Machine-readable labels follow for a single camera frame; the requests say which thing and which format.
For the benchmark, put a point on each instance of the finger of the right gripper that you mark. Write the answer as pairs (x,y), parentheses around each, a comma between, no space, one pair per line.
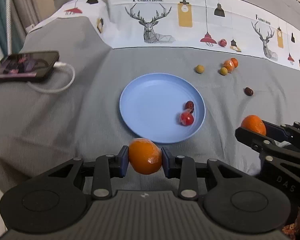
(284,132)
(257,139)

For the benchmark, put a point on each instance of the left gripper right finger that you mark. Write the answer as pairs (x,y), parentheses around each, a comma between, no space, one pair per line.
(184,169)

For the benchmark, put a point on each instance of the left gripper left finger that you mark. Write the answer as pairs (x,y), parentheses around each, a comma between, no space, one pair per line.
(106,167)

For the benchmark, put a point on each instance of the orange unwrapped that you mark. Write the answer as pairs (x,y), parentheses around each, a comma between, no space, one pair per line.
(144,156)

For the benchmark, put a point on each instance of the red tomato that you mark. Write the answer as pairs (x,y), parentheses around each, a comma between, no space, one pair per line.
(186,118)

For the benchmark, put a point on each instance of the red date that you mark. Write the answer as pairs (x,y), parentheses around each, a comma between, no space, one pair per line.
(248,91)
(189,106)

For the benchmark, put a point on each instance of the small orange back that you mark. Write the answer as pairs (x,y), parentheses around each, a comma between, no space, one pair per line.
(235,62)

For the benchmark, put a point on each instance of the green olive fruit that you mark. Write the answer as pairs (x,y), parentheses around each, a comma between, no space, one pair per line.
(223,71)
(199,69)

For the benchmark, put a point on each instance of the red ball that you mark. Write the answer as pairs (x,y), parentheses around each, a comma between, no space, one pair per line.
(222,43)

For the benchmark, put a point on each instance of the blue plastic plate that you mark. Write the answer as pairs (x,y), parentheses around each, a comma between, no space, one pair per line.
(151,106)

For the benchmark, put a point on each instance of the black smartphone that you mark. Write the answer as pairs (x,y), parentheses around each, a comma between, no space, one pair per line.
(32,66)

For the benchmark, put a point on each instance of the grey curtain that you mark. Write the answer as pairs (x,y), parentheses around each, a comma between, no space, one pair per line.
(28,13)

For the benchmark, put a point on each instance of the spotted white pole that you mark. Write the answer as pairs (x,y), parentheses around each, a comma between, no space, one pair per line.
(8,27)

